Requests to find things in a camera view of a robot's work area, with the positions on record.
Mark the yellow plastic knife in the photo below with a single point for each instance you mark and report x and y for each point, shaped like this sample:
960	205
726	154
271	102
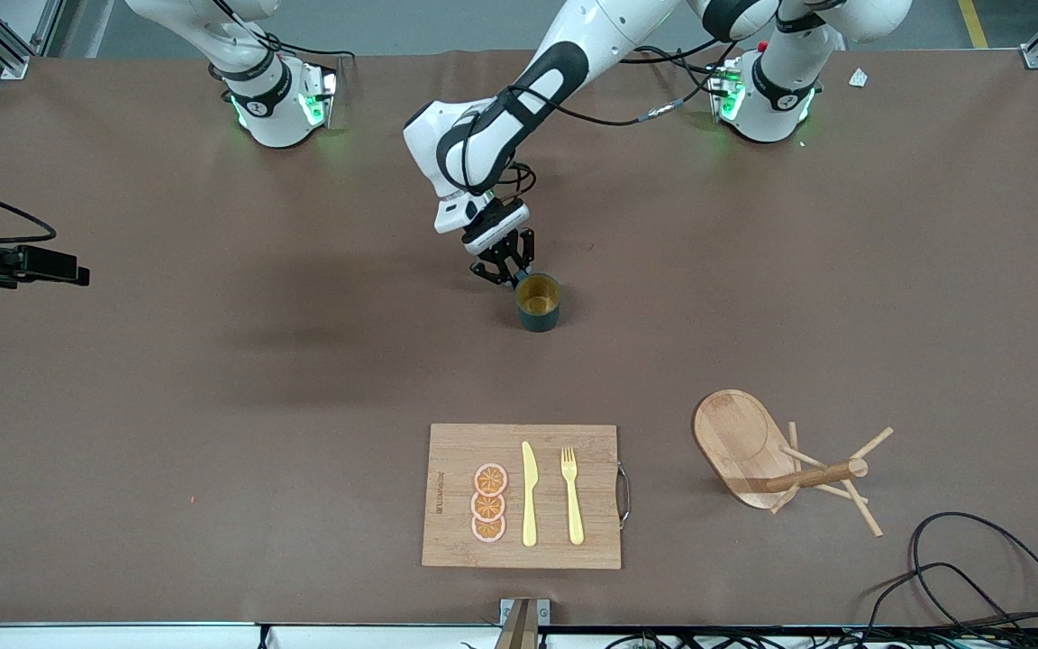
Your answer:
529	505

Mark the orange slice toy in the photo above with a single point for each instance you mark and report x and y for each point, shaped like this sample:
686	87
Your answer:
490	479

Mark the yellow plastic fork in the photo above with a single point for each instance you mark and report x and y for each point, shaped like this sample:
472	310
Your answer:
574	514

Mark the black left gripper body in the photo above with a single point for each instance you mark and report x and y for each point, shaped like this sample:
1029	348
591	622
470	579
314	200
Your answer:
510	259

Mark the metal table edge bracket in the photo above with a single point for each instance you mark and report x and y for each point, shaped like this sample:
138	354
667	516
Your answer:
523	610

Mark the teal ribbed mug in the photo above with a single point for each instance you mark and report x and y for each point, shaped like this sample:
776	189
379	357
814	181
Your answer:
539	302

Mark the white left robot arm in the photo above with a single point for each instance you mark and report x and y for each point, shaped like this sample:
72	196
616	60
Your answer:
501	126

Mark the wooden mug rack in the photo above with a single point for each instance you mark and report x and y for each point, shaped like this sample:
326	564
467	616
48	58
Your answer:
740	442

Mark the white paper scrap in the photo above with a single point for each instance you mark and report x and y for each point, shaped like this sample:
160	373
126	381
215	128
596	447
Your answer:
859	77

